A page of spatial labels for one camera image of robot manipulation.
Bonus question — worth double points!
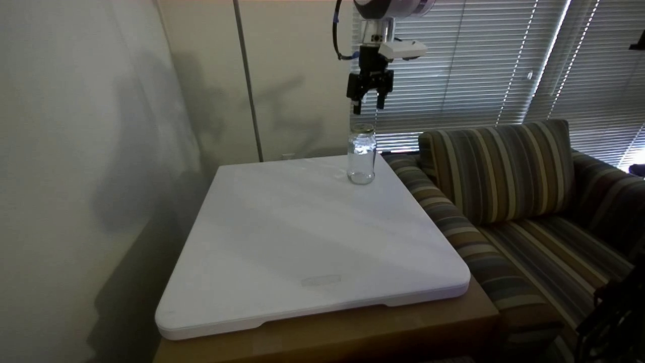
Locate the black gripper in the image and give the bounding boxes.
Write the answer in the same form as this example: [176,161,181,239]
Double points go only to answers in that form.
[345,44,397,117]

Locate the clear glass jar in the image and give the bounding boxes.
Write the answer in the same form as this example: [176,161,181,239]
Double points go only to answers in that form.
[345,129,378,188]

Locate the white window blinds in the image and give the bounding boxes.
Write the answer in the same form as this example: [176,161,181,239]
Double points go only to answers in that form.
[348,0,645,135]

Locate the thin metal pole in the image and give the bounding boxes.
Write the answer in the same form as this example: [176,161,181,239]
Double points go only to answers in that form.
[230,0,266,164]

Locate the striped sofa cushion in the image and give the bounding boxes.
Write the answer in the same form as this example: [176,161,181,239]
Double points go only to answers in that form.
[416,119,577,228]

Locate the white rectangular board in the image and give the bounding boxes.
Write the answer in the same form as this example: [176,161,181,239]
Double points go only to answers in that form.
[152,154,474,343]

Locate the wooden table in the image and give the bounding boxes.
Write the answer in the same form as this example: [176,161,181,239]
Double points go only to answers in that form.
[151,276,503,363]

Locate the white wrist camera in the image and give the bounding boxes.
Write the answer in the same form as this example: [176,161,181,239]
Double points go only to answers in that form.
[377,36,429,60]

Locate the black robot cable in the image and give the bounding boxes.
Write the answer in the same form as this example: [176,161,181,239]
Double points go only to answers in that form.
[331,0,362,62]

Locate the black metal frame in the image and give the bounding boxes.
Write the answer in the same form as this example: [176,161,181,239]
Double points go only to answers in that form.
[574,258,645,363]

